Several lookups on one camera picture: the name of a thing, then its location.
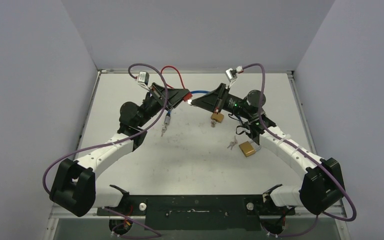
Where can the silver keys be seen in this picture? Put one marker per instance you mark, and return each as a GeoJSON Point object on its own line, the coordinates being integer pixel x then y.
{"type": "Point", "coordinates": [213, 124]}
{"type": "Point", "coordinates": [232, 143]}

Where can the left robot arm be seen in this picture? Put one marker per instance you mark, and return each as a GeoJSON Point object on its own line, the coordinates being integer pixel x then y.
{"type": "Point", "coordinates": [74, 186]}

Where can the red cable padlock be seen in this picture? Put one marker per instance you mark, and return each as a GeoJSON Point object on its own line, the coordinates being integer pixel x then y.
{"type": "Point", "coordinates": [188, 95]}

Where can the loose silver keys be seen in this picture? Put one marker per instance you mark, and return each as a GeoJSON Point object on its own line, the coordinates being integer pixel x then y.
{"type": "Point", "coordinates": [232, 143]}

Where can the blue cable lock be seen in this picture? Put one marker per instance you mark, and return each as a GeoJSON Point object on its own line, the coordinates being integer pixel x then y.
{"type": "Point", "coordinates": [198, 92]}

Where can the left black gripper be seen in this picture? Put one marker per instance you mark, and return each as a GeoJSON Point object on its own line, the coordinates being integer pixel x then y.
{"type": "Point", "coordinates": [175, 97]}

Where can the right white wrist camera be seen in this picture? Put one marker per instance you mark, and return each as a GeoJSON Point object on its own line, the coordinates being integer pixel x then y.
{"type": "Point", "coordinates": [232, 75]}

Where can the brass padlock short shackle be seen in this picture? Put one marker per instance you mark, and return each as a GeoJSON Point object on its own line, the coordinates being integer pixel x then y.
{"type": "Point", "coordinates": [249, 148]}

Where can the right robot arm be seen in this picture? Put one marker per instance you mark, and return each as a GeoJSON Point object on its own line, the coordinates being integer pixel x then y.
{"type": "Point", "coordinates": [322, 182]}

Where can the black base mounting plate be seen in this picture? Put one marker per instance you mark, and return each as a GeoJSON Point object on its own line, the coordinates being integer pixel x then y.
{"type": "Point", "coordinates": [201, 212]}

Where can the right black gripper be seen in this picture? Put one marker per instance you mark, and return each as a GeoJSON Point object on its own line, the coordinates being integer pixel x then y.
{"type": "Point", "coordinates": [222, 96]}

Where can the brass padlock long shackle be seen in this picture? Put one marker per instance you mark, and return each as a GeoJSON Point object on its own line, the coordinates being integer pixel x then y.
{"type": "Point", "coordinates": [217, 117]}

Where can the blue lock keys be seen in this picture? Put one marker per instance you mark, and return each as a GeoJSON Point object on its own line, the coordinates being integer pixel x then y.
{"type": "Point", "coordinates": [163, 130]}

